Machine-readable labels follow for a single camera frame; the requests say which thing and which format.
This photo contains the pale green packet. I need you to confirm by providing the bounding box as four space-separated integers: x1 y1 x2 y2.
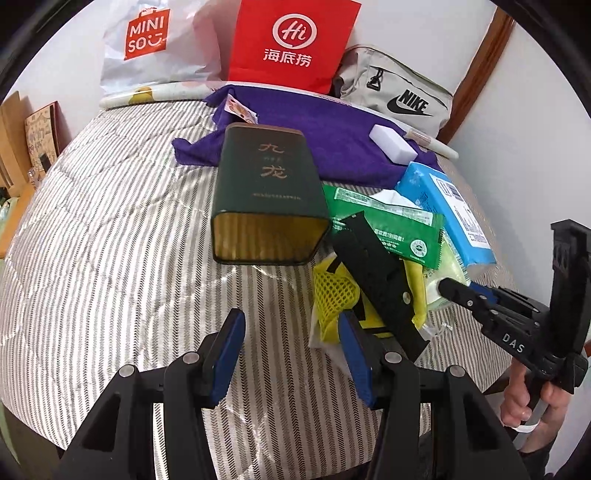
418 231 472 310

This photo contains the green wipe packet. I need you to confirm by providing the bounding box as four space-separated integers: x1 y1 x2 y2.
322 185 445 268

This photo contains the yellow black mesh item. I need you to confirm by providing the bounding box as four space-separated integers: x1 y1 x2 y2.
313 256 428 340

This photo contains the striped quilt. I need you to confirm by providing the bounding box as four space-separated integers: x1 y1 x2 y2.
0 90 522 480

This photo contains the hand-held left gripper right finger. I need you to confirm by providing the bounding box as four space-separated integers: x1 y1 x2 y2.
338 310 532 480

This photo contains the white tissue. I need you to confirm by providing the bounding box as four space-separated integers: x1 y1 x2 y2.
369 188 419 208

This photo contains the wooden headboard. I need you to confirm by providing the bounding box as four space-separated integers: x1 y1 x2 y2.
0 90 35 190

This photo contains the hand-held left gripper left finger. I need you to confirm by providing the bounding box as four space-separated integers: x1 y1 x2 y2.
60 308 247 480

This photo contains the wooden door frame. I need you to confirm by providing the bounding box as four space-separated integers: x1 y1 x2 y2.
455 9 515 139

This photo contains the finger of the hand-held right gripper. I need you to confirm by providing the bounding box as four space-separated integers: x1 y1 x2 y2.
437 276 540 325
332 211 434 365

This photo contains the brown printed board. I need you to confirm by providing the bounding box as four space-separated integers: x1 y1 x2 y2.
23 102 63 174

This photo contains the blue tissue pack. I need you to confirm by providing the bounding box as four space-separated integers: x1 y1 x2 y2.
396 161 498 273

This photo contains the red paper bag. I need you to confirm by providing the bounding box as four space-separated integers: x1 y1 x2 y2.
227 0 362 97

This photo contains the white pen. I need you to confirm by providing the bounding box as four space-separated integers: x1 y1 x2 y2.
403 128 459 160

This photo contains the dark green tin box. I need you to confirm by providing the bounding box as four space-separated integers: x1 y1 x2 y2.
210 124 331 267

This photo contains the purple towel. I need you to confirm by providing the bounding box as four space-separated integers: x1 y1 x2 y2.
172 84 439 191

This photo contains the white sponge block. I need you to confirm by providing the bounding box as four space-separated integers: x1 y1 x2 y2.
368 124 415 165

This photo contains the white plastic shopping bag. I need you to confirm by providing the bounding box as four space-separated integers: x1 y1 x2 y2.
99 0 241 95

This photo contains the grey waist bag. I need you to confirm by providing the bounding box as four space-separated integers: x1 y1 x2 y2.
332 44 455 136

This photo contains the person's right hand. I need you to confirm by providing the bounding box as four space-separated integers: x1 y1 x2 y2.
501 361 591 457

